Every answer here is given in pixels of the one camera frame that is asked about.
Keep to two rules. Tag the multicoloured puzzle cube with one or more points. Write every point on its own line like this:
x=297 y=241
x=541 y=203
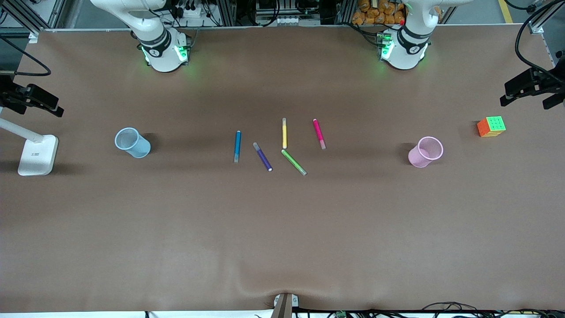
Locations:
x=494 y=124

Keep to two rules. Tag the white power strip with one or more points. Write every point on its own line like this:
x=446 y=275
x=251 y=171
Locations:
x=192 y=11

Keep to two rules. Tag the bag of orange items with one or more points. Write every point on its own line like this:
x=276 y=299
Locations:
x=375 y=13

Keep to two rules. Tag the brown table cover mat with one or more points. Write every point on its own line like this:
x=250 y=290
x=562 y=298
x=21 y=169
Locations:
x=282 y=229

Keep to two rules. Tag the green marker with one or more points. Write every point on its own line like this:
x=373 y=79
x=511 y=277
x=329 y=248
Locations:
x=293 y=162

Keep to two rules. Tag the light blue plastic cup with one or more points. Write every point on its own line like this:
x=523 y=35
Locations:
x=137 y=149

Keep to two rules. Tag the aluminium frame strut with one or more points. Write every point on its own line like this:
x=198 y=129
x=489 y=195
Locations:
x=539 y=25
x=26 y=15

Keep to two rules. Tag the aluminium equipment rack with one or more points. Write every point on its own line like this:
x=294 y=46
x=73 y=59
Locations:
x=287 y=11

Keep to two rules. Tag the pink plastic cup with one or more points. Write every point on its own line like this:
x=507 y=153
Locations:
x=417 y=157

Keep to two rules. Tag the purple marker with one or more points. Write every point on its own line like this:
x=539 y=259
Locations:
x=263 y=158

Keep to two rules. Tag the pink marker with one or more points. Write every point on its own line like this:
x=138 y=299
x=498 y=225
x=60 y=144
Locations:
x=318 y=131

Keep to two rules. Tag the metal table clamp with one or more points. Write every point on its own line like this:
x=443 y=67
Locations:
x=284 y=307

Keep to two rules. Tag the blue marker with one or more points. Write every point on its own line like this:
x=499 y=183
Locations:
x=237 y=145

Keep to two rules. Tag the yellow marker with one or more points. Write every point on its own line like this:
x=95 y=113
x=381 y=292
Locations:
x=284 y=134

